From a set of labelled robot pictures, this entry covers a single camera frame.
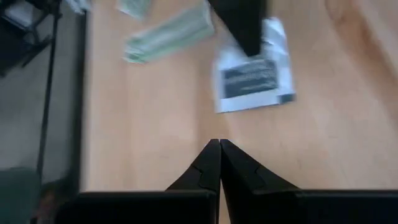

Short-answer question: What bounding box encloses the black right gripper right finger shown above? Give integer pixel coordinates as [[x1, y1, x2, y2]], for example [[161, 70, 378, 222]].
[[220, 139, 398, 224]]

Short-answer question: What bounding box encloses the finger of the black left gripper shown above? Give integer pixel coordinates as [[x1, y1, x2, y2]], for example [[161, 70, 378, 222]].
[[206, 0, 268, 58]]

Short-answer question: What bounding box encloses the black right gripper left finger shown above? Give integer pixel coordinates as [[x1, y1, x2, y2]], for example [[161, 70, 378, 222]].
[[55, 139, 221, 224]]

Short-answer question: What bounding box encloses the dark print white packet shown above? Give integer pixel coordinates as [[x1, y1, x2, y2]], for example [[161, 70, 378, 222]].
[[212, 17, 297, 114]]

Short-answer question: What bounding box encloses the black metal floor stand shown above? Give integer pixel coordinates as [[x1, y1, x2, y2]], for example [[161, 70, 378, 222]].
[[0, 0, 63, 183]]

